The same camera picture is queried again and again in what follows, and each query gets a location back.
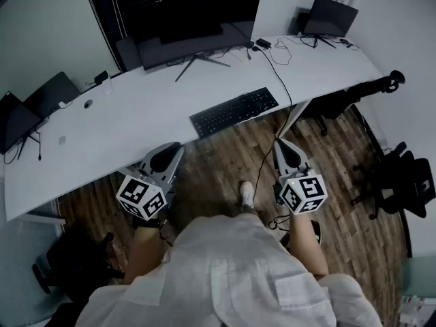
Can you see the person's left forearm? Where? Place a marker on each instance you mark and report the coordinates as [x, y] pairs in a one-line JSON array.
[[143, 250]]

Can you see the person's right forearm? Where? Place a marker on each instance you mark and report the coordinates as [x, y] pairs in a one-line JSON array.
[[306, 244]]

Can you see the clear drinking glass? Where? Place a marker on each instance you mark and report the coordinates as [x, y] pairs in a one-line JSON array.
[[108, 87]]

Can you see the black power adapter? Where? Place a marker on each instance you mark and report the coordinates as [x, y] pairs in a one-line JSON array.
[[263, 43]]

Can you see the white desk leg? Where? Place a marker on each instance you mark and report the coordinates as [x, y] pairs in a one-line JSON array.
[[294, 118]]

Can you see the dark upright panel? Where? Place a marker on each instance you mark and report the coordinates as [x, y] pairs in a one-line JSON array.
[[128, 54]]

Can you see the large curved black monitor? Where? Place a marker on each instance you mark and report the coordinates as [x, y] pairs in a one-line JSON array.
[[197, 29]]

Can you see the person's white shirt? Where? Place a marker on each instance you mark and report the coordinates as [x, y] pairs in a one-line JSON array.
[[231, 278]]

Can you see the round desk grommet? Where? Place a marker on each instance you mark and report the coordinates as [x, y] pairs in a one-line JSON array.
[[88, 104]]

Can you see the black office chair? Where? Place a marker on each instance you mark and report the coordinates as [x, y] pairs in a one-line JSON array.
[[398, 186]]

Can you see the black keyboard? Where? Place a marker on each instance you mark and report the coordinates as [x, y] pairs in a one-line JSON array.
[[235, 111]]

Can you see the small items on desk corner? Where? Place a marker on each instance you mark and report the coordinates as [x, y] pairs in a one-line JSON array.
[[348, 43]]

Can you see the person's white shoe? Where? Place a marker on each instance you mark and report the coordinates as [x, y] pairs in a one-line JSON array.
[[247, 194]]

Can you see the small black charger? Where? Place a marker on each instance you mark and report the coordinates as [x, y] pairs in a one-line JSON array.
[[101, 77]]

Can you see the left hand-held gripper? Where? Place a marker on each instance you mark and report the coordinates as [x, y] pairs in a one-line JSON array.
[[141, 196]]

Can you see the black chair with wheeled base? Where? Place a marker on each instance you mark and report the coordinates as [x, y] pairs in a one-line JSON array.
[[75, 267]]

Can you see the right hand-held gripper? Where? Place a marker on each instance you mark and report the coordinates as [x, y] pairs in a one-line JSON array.
[[303, 192]]

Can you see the dark box behind small monitor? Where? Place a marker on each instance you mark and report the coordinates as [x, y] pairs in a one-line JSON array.
[[302, 22]]

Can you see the small black monitor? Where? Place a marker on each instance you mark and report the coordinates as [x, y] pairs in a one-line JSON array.
[[328, 15]]

